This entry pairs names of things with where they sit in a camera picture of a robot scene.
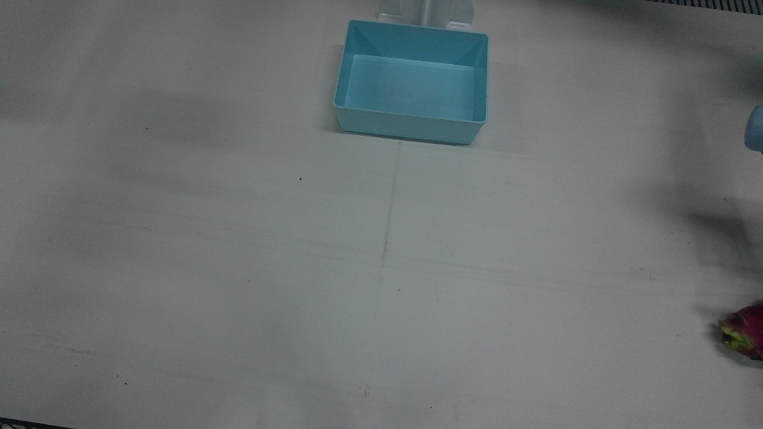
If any pink dragon fruit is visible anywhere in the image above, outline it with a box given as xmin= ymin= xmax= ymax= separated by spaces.
xmin=718 ymin=302 xmax=763 ymax=361

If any light blue plastic bin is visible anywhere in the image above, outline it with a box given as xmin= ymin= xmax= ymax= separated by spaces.
xmin=333 ymin=20 xmax=489 ymax=146

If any black vent grille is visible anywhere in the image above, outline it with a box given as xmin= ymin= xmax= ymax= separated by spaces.
xmin=647 ymin=0 xmax=763 ymax=14

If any black ribbed edge strip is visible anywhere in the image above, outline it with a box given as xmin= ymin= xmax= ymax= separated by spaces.
xmin=0 ymin=417 xmax=75 ymax=429

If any white plastic bracket stand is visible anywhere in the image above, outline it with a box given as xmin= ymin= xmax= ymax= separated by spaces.
xmin=378 ymin=0 xmax=475 ymax=30

